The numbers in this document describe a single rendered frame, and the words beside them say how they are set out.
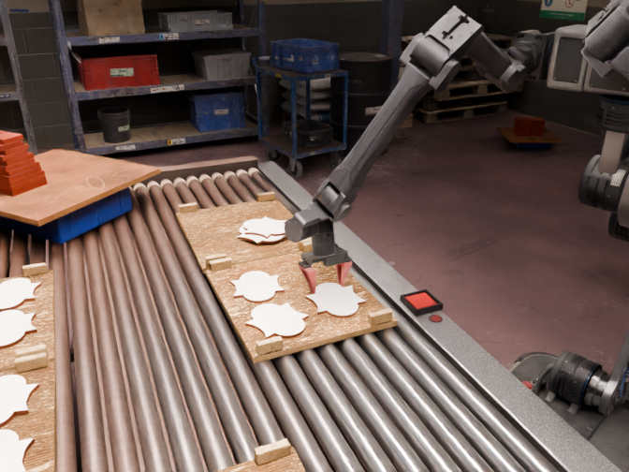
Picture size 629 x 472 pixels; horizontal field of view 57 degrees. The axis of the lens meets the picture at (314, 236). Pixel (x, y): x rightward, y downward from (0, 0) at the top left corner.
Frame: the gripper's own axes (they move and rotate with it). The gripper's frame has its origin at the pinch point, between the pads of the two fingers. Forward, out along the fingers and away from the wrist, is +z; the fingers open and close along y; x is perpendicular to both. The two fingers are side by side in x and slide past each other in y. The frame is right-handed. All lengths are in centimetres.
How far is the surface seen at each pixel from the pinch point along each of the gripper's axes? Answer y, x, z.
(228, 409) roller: -33.5, -27.6, 8.5
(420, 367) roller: 6.5, -31.2, 9.8
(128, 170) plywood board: -36, 79, -27
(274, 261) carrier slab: -6.6, 20.3, -3.0
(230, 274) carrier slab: -19.7, 18.0, -2.7
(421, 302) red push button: 19.8, -11.5, 4.8
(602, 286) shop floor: 211, 103, 78
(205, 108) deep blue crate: 71, 447, -36
